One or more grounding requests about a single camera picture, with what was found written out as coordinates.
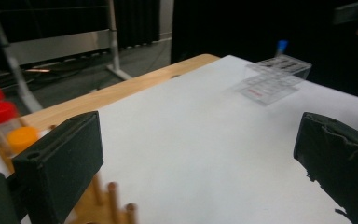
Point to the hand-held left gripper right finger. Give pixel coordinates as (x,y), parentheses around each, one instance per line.
(338,161)

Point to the white table cover sheet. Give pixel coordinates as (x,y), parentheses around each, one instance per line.
(199,140)

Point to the slim blue-capped tube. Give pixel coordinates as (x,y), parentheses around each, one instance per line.
(282,46)

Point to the large orange-capped tube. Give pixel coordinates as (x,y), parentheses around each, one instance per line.
(21,138)

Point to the grey metal-framed desk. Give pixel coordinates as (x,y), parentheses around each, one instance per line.
(59,46)

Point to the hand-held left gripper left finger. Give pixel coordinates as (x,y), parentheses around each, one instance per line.
(62,165)

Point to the dark pleated curtain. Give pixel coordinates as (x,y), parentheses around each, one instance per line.
(136,21)

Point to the wooden peg tube rack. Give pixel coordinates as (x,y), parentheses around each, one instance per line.
(87,208)

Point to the clear plastic tube rack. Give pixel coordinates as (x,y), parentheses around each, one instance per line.
(270,87)

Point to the black curtain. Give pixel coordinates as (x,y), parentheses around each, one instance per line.
(230,28)

